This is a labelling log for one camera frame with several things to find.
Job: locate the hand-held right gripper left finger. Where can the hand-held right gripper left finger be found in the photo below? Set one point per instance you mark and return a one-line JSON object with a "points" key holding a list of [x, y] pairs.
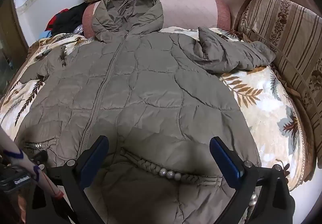
{"points": [[91, 161]]}

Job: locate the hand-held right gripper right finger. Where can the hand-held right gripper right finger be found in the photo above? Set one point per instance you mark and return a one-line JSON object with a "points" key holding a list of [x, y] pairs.
{"points": [[226, 161]]}

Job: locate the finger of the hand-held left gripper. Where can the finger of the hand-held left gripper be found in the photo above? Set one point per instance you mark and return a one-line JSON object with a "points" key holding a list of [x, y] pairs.
{"points": [[41, 159]]}

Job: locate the olive quilted hooded jacket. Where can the olive quilted hooded jacket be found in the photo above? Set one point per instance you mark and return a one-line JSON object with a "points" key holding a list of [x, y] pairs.
{"points": [[140, 88]]}

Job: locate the pile of dark clothes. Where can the pile of dark clothes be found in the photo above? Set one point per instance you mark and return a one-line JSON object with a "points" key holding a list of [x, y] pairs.
{"points": [[66, 21]]}

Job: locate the leaf print blanket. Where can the leaf print blanket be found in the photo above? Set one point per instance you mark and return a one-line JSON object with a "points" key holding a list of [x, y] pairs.
{"points": [[261, 110]]}

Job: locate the wooden cabinet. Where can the wooden cabinet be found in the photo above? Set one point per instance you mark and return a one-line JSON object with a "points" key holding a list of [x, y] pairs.
{"points": [[8, 37]]}

